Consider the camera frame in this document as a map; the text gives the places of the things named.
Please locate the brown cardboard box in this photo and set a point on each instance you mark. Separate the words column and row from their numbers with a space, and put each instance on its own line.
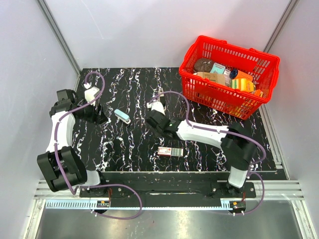
column 213, row 77

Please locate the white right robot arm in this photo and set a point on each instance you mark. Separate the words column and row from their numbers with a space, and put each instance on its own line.
column 237, row 148

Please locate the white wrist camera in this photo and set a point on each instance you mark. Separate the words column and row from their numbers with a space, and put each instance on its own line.
column 157, row 106
column 90, row 92

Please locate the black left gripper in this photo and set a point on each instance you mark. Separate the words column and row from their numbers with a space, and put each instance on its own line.
column 95, row 117

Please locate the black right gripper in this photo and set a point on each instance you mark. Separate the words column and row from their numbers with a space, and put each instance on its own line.
column 164, row 115

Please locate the orange bottle blue cap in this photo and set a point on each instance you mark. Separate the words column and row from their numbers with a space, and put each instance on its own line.
column 237, row 74

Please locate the brown round pouch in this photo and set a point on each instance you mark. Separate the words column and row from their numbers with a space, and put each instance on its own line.
column 203, row 65

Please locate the yellow orange box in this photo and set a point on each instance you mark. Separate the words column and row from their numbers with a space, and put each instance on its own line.
column 243, row 84

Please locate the aluminium frame rail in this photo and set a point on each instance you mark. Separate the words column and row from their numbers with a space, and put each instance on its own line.
column 286, row 191

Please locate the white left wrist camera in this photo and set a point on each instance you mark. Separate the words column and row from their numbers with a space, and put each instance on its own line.
column 90, row 92

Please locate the beige and black stapler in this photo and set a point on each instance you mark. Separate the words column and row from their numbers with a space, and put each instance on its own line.
column 161, row 97

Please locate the red white staple box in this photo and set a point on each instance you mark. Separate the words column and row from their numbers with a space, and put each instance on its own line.
column 169, row 151

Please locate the light blue stapler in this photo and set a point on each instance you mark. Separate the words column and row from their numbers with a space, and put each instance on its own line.
column 122, row 116

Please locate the teal small box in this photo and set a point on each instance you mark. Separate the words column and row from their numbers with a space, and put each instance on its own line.
column 218, row 68

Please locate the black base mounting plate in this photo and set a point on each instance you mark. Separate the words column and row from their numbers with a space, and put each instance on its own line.
column 169, row 189

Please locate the red plastic shopping basket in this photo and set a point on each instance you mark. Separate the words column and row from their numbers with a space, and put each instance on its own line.
column 263, row 67

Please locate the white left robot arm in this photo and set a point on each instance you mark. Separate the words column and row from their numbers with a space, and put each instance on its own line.
column 60, row 161

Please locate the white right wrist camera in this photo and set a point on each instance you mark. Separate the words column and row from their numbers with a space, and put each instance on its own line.
column 157, row 106

